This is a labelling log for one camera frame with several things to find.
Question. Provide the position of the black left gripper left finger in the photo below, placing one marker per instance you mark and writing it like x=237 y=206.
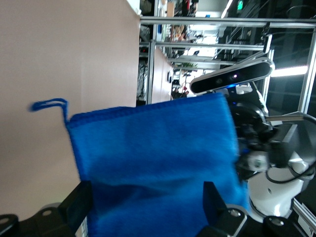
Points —
x=71 y=209

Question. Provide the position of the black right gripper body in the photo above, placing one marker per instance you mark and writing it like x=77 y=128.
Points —
x=251 y=126

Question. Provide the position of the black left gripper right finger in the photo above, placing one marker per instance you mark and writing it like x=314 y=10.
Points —
x=217 y=214

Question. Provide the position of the blue microfibre towel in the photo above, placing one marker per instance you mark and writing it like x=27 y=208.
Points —
x=153 y=153

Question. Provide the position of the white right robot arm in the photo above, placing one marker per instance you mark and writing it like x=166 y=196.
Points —
x=276 y=195

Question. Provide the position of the ceiling light strip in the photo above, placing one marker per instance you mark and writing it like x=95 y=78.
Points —
x=288 y=71

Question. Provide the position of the neighbouring brown table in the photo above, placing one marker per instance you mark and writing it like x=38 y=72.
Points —
x=160 y=79

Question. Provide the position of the green exit sign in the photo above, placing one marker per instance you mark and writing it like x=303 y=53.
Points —
x=240 y=4

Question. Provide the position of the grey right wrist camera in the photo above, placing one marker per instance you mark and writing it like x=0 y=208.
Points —
x=232 y=76

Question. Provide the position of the aluminium profile frame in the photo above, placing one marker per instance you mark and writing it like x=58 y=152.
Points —
x=197 y=21

